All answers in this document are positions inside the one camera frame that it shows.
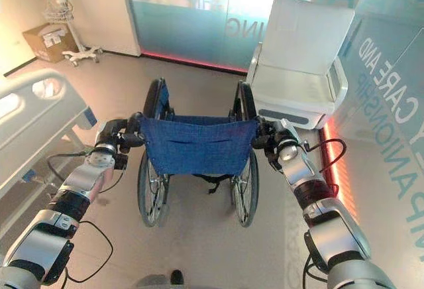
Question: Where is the robot dark foot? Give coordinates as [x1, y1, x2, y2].
[169, 269, 185, 286]

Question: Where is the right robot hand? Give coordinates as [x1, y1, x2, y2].
[253, 115, 299, 164]

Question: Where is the blue wheelchair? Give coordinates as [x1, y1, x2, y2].
[136, 77, 261, 229]

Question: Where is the white armchair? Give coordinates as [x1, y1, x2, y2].
[245, 0, 356, 130]

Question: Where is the white hospital bed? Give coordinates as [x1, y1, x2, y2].
[0, 68, 99, 200]

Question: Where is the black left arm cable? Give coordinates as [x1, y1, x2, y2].
[46, 151, 115, 284]

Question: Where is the white rolling medical stand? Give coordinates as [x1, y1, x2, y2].
[32, 0, 104, 67]

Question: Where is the cardboard box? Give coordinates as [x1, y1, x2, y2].
[22, 23, 80, 64]

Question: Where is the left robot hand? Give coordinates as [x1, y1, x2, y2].
[95, 112, 146, 153]

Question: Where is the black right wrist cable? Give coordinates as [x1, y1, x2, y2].
[303, 138, 347, 187]

